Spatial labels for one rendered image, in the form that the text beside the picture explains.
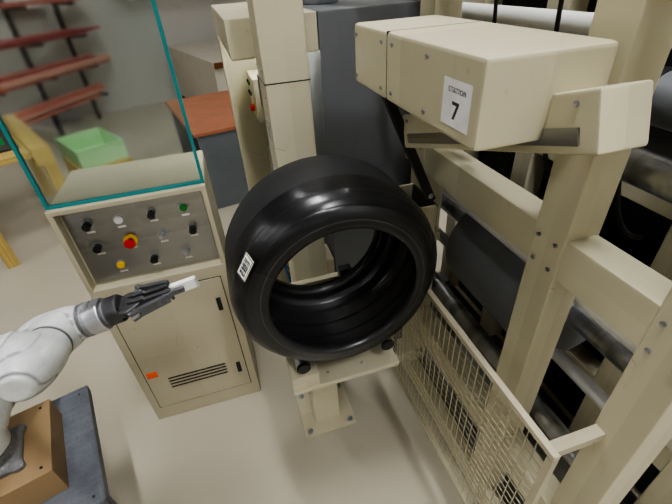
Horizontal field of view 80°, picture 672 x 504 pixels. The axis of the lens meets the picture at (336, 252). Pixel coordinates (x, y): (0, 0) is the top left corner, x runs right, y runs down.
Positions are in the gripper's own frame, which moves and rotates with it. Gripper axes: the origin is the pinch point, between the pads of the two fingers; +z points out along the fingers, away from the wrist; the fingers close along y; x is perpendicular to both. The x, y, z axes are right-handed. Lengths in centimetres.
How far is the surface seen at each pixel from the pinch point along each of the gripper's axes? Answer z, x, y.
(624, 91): 82, -37, -44
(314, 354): 25.9, 29.5, -12.9
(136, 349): -51, 63, 56
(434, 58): 65, -42, -19
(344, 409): 29, 129, 30
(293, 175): 36.5, -18.2, 3.8
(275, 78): 42, -36, 27
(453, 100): 64, -37, -27
